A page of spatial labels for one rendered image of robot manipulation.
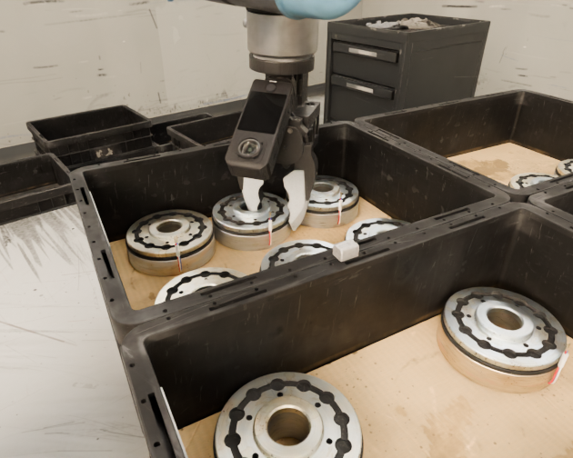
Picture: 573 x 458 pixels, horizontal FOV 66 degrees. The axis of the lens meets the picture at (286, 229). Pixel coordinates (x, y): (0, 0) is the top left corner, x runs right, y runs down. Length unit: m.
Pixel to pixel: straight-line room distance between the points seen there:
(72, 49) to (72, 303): 2.78
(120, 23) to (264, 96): 3.04
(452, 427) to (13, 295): 0.64
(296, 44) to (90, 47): 3.01
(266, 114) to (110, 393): 0.37
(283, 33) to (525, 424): 0.40
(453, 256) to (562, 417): 0.15
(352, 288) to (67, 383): 0.39
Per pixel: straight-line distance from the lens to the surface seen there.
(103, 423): 0.57
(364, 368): 0.42
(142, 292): 0.51
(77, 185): 0.53
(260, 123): 0.46
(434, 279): 0.44
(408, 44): 1.93
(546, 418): 0.43
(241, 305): 0.32
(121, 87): 3.54
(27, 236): 0.95
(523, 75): 3.97
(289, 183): 0.53
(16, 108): 3.39
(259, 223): 0.55
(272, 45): 0.48
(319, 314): 0.37
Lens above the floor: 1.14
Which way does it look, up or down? 31 degrees down
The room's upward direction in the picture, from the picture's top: straight up
